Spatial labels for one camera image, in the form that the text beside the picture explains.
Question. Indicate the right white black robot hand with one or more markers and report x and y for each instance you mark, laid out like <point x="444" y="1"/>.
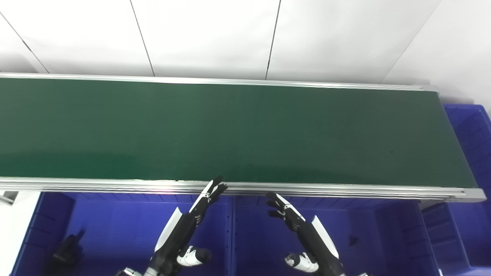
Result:
<point x="318" y="245"/>

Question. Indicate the green conveyor belt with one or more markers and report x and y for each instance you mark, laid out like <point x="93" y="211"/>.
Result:
<point x="364" y="189"/>
<point x="268" y="130"/>

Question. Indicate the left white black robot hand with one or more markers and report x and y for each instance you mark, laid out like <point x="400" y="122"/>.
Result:
<point x="170" y="245"/>

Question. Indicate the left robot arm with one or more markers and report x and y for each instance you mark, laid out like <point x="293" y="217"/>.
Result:
<point x="151" y="272"/>

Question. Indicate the black flange part with holes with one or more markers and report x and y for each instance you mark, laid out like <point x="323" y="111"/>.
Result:
<point x="67" y="253"/>

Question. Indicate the small black part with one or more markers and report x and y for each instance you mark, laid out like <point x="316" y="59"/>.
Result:
<point x="353" y="240"/>

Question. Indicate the blue plastic bin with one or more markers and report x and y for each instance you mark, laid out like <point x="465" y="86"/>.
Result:
<point x="115" y="237"/>
<point x="383" y="253"/>
<point x="472" y="172"/>

